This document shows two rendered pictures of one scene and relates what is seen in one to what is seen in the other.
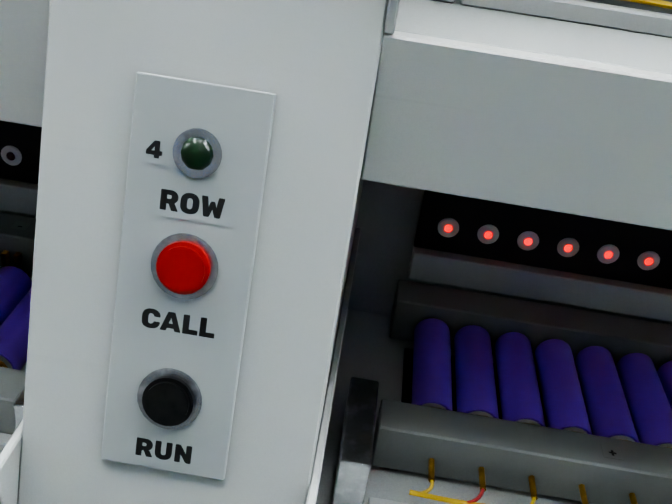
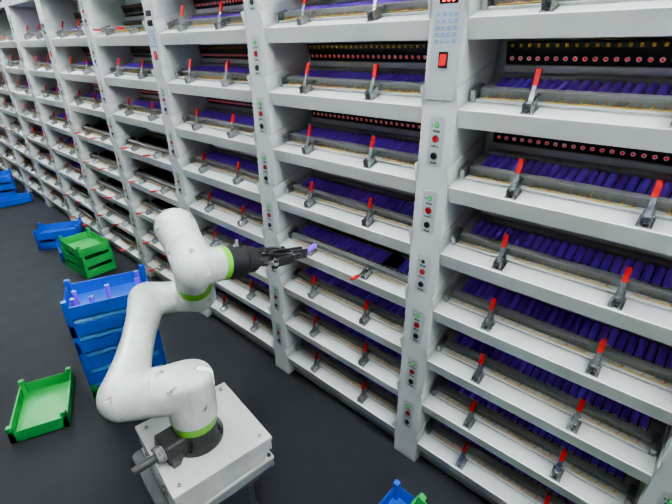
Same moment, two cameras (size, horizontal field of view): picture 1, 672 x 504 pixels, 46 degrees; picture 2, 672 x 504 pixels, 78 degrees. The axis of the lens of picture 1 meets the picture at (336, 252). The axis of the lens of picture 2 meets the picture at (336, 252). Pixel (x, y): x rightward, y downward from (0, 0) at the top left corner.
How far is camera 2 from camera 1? 102 cm
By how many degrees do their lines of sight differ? 40
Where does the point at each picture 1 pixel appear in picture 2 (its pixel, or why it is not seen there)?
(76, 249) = (412, 268)
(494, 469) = (467, 300)
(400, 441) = (454, 294)
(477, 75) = (448, 258)
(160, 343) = (420, 278)
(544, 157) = (456, 266)
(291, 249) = (432, 271)
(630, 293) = not seen: hidden behind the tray
